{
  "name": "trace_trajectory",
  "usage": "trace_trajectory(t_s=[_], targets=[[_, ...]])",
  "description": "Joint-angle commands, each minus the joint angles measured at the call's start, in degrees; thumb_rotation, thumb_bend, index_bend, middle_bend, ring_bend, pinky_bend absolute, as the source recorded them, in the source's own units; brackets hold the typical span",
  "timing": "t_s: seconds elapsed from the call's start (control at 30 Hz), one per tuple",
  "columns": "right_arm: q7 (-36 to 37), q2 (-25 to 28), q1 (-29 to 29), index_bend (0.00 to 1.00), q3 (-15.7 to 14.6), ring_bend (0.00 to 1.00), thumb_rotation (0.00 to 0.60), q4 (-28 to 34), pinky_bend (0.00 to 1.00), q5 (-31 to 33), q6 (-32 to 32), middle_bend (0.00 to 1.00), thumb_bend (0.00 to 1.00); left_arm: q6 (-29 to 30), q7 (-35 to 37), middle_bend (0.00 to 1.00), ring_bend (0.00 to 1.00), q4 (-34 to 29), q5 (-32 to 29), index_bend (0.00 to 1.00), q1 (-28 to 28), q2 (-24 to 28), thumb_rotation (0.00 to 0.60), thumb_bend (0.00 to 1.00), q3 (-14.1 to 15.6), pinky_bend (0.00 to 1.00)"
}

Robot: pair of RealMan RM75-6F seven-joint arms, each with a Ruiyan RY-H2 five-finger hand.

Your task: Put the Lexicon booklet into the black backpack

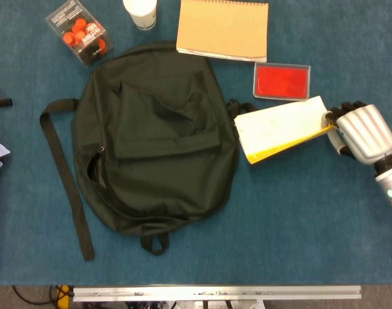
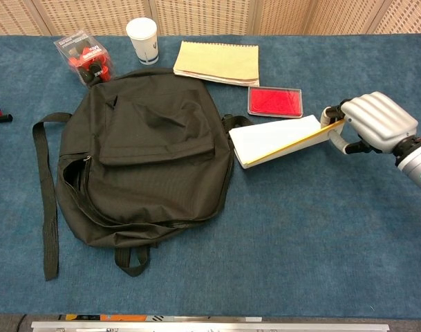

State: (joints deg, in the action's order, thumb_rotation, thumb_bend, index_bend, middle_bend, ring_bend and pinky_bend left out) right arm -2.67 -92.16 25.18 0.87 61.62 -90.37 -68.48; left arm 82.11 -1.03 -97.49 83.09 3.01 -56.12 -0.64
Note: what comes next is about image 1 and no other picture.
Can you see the white book with yellow band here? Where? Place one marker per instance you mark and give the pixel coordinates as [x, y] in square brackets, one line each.
[279, 128]

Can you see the black fabric backpack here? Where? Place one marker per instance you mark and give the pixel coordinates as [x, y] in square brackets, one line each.
[157, 161]

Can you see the white paper cup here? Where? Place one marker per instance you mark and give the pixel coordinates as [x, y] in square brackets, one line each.
[141, 13]

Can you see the clear box of orange caps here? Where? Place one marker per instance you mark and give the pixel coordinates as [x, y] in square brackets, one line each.
[83, 35]

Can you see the red ink pad clear case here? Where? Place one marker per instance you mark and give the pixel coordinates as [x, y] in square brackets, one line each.
[281, 81]

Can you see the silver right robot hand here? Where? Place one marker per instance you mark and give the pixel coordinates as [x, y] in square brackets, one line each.
[366, 132]

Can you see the aluminium profile rail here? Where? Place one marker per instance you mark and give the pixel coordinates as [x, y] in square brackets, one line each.
[215, 293]

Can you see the brown spiral notebook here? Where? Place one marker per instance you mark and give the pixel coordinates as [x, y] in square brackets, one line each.
[221, 29]

